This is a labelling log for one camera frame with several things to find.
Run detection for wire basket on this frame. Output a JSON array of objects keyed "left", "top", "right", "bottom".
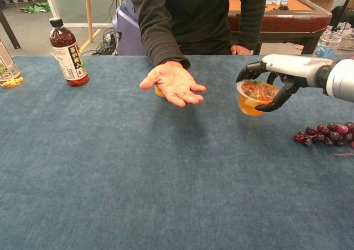
[{"left": 336, "top": 25, "right": 354, "bottom": 51}]

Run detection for green cloth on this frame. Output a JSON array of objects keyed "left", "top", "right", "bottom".
[{"left": 19, "top": 2, "right": 52, "bottom": 14}]

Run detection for person's left hand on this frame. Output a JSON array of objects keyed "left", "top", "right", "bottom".
[{"left": 230, "top": 44, "right": 254, "bottom": 56}]

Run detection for purple grape bunch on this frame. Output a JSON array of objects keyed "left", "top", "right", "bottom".
[{"left": 293, "top": 122, "right": 354, "bottom": 150}]

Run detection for person's right forearm dark sleeve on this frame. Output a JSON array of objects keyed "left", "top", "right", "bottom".
[{"left": 138, "top": 12, "right": 191, "bottom": 70}]

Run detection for amber tea bottle green label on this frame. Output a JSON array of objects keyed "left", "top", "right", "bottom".
[{"left": 0, "top": 38, "right": 25, "bottom": 89}]

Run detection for black tripod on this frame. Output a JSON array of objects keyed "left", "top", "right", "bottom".
[{"left": 330, "top": 0, "right": 354, "bottom": 34}]

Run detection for clear empty bottle blue label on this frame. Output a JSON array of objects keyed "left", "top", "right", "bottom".
[{"left": 312, "top": 31, "right": 343, "bottom": 59}]

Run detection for brown mahjong table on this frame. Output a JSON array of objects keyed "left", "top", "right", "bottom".
[{"left": 227, "top": 0, "right": 333, "bottom": 56}]

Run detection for person's right hand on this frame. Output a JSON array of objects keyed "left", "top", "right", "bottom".
[{"left": 139, "top": 60, "right": 207, "bottom": 108}]

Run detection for black slanted leg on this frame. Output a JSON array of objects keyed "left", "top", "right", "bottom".
[{"left": 0, "top": 9, "right": 22, "bottom": 50}]

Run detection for dark tea bottle white label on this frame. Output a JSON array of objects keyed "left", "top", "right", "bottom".
[{"left": 49, "top": 17, "right": 90, "bottom": 88}]

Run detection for person's torso dark sweater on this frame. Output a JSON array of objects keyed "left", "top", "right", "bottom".
[{"left": 127, "top": 0, "right": 268, "bottom": 70}]

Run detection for person's left forearm dark sleeve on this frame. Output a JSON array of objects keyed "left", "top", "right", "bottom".
[{"left": 237, "top": 0, "right": 268, "bottom": 51}]

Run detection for orange snack cup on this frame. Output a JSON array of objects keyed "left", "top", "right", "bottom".
[{"left": 236, "top": 79, "right": 279, "bottom": 117}]

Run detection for blue table cloth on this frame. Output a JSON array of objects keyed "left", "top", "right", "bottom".
[{"left": 0, "top": 55, "right": 354, "bottom": 250}]

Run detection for wooden pole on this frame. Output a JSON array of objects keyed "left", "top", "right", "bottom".
[{"left": 84, "top": 0, "right": 94, "bottom": 43}]

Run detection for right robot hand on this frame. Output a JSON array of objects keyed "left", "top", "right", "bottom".
[{"left": 236, "top": 54, "right": 334, "bottom": 113}]

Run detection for blue grey machine housing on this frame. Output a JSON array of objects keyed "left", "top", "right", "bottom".
[{"left": 112, "top": 0, "right": 147, "bottom": 56}]

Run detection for tangled black cables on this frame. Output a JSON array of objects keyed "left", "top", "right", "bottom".
[{"left": 80, "top": 28, "right": 122, "bottom": 56}]

